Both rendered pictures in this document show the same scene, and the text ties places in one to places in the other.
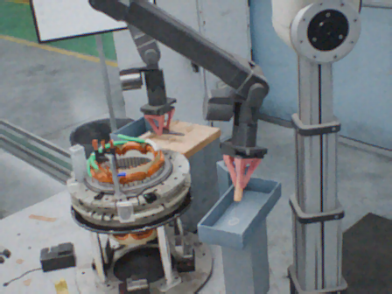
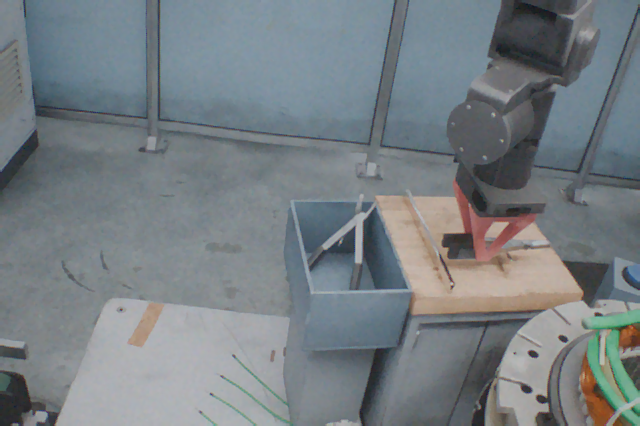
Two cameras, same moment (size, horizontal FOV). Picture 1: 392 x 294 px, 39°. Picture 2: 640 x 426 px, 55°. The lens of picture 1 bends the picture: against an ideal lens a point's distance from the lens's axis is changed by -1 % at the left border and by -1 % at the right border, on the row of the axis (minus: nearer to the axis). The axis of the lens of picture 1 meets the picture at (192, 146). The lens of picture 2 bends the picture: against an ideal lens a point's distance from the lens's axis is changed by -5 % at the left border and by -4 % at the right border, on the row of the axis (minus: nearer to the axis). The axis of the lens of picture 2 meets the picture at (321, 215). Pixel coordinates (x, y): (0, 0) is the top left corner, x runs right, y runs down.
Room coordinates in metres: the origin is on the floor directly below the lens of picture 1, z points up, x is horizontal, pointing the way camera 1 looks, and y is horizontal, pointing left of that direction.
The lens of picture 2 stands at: (1.35, 0.65, 1.49)
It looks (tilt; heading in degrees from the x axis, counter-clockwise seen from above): 34 degrees down; 307
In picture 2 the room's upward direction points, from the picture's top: 9 degrees clockwise
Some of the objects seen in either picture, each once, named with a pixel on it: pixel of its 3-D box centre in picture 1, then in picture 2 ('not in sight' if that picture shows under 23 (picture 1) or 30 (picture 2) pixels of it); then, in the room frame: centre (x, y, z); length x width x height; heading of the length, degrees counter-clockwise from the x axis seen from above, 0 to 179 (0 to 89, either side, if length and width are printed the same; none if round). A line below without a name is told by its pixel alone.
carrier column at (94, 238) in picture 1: (97, 252); not in sight; (1.22, 0.28, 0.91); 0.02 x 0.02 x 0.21
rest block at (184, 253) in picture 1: (184, 248); not in sight; (1.28, 0.06, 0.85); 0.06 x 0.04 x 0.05; 178
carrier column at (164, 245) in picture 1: (164, 252); not in sight; (1.19, 0.10, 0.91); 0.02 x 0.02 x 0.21
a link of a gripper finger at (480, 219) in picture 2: (160, 119); (488, 218); (1.55, 0.09, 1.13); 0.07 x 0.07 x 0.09; 52
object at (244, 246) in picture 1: (245, 251); not in sight; (1.13, -0.10, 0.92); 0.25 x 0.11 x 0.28; 149
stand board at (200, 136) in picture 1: (177, 138); (471, 249); (1.57, 0.05, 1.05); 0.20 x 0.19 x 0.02; 51
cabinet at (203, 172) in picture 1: (182, 178); (443, 335); (1.57, 0.05, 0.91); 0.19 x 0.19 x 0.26; 51
